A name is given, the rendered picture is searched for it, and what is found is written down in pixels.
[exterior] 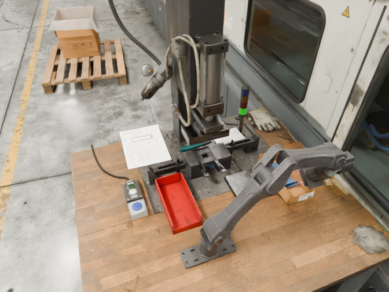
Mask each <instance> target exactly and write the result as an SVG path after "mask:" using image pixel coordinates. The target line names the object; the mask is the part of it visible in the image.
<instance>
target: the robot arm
mask: <svg viewBox="0 0 389 292"><path fill-rule="evenodd" d="M278 152H279V154H278ZM277 154H278V156H277ZM276 156H277V159H276V162H277V164H278V165H279V166H278V167H277V168H276V169H275V168H274V167H273V165H272V164H273V162H274V160H275V158H276ZM354 159H355V157H354V156H353V155H352V154H350V153H349V152H348V151H345V152H343V151H342V150H341V149H340V148H338V147H337V146H336V145H335V144H334V143H332V142H328V143H322V144H321V145H319V146H317V147H314V148H305V149H283V148H282V147H281V146H280V145H279V144H274V145H273V146H272V147H271V148H270V149H269V150H268V151H267V152H266V153H265V154H264V155H263V157H262V158H261V159H260V160H259V161H258V162H257V164H256V165H255V166H254V168H253V169H252V174H251V178H250V179H249V181H248V183H247V185H246V186H245V187H244V189H243V190H242V191H241V192H240V193H239V194H238V195H237V196H236V197H235V198H234V199H233V200H232V201H231V202H230V203H229V204H228V205H227V206H226V207H225V208H224V209H223V210H222V211H220V212H219V213H217V214H216V215H215V216H211V217H210V218H208V219H206V220H205V222H204V223H203V226H202V228H201V229H200V234H201V238H200V244H197V245H195V246H192V247H188V248H186V249H183V250H181V251H180V255H181V258H182V261H183V263H184V266H185V268H186V269H189V268H193V267H195V266H198V265H200V264H203V263H205V262H209V261H211V260H214V259H216V258H219V257H222V256H225V255H228V254H230V253H233V252H235V251H237V247H236V245H235V243H234V241H233V239H232V237H231V234H232V233H231V231H232V230H234V228H235V226H236V224H237V223H238V222H239V221H240V220H241V218H242V217H243V216H244V215H245V214H246V213H247V212H248V211H249V210H251V209H252V208H253V207H254V206H255V205H256V204H257V203H258V202H259V201H260V200H262V199H263V198H265V197H267V196H268V195H269V194H276V193H278V192H279V191H281V190H282V189H283V188H284V187H285V185H286V183H287V181H288V179H289V177H290V175H291V174H292V172H293V171H295V170H296V174H295V175H298V174H300V176H301V178H302V181H301V182H299V184H301V185H302V186H304V187H309V188H308V189H312V188H315V187H319V186H322V185H324V182H323V180H326V179H329V178H332V176H334V175H335V174H341V173H344V172H346V171H349V170H352V169H353V168H354V166H355V163H354ZM183 254H184V255H183ZM186 263H188V264H186Z"/></svg>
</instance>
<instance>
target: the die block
mask: <svg viewBox="0 0 389 292"><path fill-rule="evenodd" d="M183 156H184V155H183ZM184 160H185V162H186V167H185V169H186V171H187V173H188V175H189V177H190V179H191V180H192V179H195V178H199V177H203V174H202V172H201V168H200V166H197V167H193V168H190V166H189V164H188V162H187V161H186V159H185V157H184ZM219 162H220V164H222V165H223V166H224V168H225V169H226V170H227V169H230V168H231V162H232V157H231V158H227V159H223V160H219ZM210 165H214V166H215V168H216V169H217V171H218V172H220V170H219V169H218V167H217V165H216V164H215V162H212V163H208V164H205V165H204V166H205V167H206V166H210Z"/></svg>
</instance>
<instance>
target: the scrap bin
mask: <svg viewBox="0 0 389 292"><path fill-rule="evenodd" d="M155 185H156V190H157V193H158V195H159V198H160V201H161V203H162V206H163V209H164V212H165V214H166V217H167V220H168V223H169V225H170V228H171V231H172V233H173V235H175V234H177V233H180V232H183V231H187V230H189V229H192V228H195V227H199V226H202V222H203V216H202V214H201V212H200V210H199V208H198V206H197V204H196V202H195V199H194V197H193V195H192V193H191V191H190V189H189V187H188V185H187V183H186V181H185V179H184V177H183V175H182V172H179V173H174V174H170V175H167V176H164V177H160V178H156V179H155Z"/></svg>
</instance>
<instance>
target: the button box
mask: <svg viewBox="0 0 389 292"><path fill-rule="evenodd" d="M91 149H92V152H93V155H94V158H95V160H96V162H97V164H98V166H99V168H100V169H101V170H102V171H103V172H105V173H106V174H109V175H110V176H112V177H116V178H125V179H128V182H126V183H123V184H122V185H123V189H124V194H125V197H126V200H127V203H130V202H134V201H136V200H140V199H143V195H142V192H141V189H140V185H139V183H138V180H134V181H133V180H130V179H129V178H128V177H123V176H116V175H113V174H111V173H108V172H107V171H105V170H104V169H103V168H102V167H101V166H100V164H99V162H98V160H97V158H96V155H95V153H94V149H93V145H92V144H91ZM129 184H134V185H135V188H134V189H136V191H137V193H136V194H134V195H131V194H130V193H129V192H130V189H128V185H129Z"/></svg>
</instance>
